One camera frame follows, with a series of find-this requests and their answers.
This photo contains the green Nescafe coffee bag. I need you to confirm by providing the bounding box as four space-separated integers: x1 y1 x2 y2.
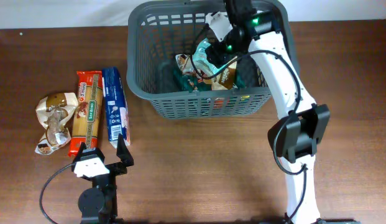
173 67 247 92

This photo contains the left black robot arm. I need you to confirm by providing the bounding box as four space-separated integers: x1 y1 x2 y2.
72 134 134 224

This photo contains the grey plastic shopping basket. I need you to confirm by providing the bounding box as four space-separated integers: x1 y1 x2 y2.
126 0 300 121

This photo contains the beige brown snack bag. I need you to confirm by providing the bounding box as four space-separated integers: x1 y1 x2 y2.
173 54 237 92

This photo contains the light teal tissue pack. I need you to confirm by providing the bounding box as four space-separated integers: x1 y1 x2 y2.
191 38 219 80

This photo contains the San Remo spaghetti pack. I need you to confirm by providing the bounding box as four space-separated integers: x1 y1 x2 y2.
68 71 103 157

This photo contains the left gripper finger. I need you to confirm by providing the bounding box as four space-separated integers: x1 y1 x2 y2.
116 134 134 165
75 142 86 159

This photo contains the black cable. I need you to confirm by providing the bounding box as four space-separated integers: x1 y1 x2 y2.
39 162 76 224
189 23 308 222

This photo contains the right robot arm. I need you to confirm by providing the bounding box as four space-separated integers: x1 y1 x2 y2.
206 1 330 223

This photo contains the right black cable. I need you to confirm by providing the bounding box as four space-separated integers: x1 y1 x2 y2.
189 23 308 222

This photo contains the crumpled beige clear wrapper bag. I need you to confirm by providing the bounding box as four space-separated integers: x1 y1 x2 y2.
35 93 78 155

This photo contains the blue pasta pack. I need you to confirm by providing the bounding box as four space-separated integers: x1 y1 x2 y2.
102 67 131 148

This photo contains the left black cable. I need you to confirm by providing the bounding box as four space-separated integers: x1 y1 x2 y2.
39 162 76 224

